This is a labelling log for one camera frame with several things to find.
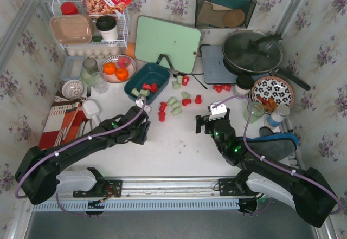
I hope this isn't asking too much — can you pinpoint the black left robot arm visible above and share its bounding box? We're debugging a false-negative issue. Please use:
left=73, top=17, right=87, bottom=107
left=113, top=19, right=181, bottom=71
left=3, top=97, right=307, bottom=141
left=15, top=106, right=150, bottom=205

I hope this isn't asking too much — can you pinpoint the green capsule cluster top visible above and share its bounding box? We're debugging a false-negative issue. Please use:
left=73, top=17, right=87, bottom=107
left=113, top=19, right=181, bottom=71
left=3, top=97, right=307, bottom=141
left=167, top=97, right=177, bottom=106

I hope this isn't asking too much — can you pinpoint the green glass jar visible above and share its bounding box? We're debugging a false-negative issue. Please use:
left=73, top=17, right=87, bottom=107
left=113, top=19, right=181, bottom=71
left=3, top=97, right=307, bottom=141
left=243, top=101, right=265, bottom=123

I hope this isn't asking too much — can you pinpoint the red capsule cluster bottom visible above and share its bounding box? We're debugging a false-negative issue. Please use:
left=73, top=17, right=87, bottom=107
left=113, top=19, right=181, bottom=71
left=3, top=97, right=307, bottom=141
left=158, top=111, right=166, bottom=122

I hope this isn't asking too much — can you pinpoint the flower pattern plate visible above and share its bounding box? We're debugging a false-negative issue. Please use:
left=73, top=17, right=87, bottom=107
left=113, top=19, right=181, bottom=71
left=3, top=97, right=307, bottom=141
left=250, top=76, right=294, bottom=108

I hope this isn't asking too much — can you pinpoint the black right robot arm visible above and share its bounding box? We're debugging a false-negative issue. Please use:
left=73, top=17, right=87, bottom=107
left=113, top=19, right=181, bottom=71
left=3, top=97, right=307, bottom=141
left=195, top=111, right=338, bottom=228

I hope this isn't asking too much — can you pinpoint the blue grey oven mitt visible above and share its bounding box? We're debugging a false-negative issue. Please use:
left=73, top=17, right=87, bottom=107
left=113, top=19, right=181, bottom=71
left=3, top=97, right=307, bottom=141
left=246, top=126, right=299, bottom=161

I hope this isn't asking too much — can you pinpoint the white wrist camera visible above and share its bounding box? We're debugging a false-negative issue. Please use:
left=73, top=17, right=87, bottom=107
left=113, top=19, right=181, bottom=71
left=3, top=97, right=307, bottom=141
left=208, top=103, right=227, bottom=121
left=135, top=98, right=151, bottom=114

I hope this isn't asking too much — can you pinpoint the green tinted glass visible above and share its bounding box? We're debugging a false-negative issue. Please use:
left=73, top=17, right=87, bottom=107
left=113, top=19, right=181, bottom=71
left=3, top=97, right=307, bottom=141
left=80, top=58, right=99, bottom=86

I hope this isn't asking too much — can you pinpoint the green capsule cluster lower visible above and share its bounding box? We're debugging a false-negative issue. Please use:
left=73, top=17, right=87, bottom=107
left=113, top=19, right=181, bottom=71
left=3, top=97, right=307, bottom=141
left=171, top=107, right=182, bottom=116

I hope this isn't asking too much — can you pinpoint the white plastic scoop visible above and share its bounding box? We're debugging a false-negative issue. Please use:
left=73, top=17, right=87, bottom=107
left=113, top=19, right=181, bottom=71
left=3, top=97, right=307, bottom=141
left=82, top=100, right=101, bottom=126

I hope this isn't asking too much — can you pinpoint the grey induction cooker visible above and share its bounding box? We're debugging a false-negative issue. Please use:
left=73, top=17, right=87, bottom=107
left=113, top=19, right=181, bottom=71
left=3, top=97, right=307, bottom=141
left=200, top=44, right=237, bottom=85

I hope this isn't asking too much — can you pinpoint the clear glass cup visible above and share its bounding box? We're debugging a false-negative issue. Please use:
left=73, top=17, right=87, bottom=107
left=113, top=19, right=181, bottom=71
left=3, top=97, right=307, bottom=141
left=91, top=72, right=108, bottom=94

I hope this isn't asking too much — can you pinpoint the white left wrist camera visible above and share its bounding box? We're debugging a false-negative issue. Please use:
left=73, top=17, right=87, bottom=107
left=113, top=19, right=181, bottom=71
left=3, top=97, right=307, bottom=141
left=135, top=98, right=151, bottom=114

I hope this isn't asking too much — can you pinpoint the black power cable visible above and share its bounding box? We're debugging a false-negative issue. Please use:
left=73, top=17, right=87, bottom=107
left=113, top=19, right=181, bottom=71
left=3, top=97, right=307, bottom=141
left=184, top=43, right=207, bottom=76

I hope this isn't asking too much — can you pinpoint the green capsule cluster middle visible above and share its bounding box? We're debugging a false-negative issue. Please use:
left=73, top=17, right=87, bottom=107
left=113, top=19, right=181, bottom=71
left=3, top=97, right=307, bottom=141
left=171, top=101, right=182, bottom=109

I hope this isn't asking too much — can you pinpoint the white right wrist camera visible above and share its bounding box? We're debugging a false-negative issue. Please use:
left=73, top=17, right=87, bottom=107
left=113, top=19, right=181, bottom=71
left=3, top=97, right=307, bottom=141
left=208, top=103, right=227, bottom=121

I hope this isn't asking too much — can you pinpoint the paper coffee cup black lid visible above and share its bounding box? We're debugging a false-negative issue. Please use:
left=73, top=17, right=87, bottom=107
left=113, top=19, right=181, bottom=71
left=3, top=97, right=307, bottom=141
left=234, top=74, right=255, bottom=96

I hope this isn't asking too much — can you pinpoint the green capsule cluster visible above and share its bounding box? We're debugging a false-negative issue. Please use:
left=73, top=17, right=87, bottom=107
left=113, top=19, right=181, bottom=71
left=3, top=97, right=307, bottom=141
left=171, top=107, right=182, bottom=116
left=167, top=97, right=177, bottom=106
left=181, top=91, right=190, bottom=99
left=171, top=101, right=182, bottom=109

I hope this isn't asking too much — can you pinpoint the metal fork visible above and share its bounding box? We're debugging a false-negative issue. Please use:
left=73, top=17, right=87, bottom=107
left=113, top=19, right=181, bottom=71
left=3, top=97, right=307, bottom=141
left=86, top=86, right=91, bottom=100

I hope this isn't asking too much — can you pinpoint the blue white bottle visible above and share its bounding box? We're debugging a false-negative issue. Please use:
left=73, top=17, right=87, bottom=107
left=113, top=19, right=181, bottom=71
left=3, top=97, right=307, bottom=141
left=266, top=104, right=290, bottom=128

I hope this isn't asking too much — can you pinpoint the orange fruit behind board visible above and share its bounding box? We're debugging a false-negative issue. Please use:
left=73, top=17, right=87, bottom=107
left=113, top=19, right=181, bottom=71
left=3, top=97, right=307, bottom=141
left=125, top=42, right=136, bottom=59

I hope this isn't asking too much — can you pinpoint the white strainer bowl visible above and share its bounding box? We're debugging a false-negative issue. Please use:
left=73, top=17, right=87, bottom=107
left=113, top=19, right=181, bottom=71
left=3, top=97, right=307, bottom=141
left=61, top=80, right=84, bottom=100

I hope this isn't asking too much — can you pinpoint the red capsule cluster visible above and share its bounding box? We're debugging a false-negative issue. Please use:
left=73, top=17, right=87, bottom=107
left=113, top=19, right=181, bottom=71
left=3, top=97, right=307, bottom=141
left=182, top=99, right=192, bottom=106
left=195, top=95, right=202, bottom=105
left=159, top=102, right=168, bottom=112
left=158, top=111, right=166, bottom=122

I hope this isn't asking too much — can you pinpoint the teal storage basket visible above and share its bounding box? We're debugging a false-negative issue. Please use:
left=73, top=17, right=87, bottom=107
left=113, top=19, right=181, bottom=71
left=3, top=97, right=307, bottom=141
left=124, top=63, right=170, bottom=105

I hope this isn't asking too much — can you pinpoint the green capsule upper cluster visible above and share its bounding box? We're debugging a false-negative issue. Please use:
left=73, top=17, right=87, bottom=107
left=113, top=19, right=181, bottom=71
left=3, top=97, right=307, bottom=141
left=181, top=91, right=190, bottom=99

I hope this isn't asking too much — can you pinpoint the glass fruit plate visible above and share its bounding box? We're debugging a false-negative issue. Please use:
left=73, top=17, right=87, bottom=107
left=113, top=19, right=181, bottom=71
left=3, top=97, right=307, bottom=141
left=99, top=55, right=137, bottom=83

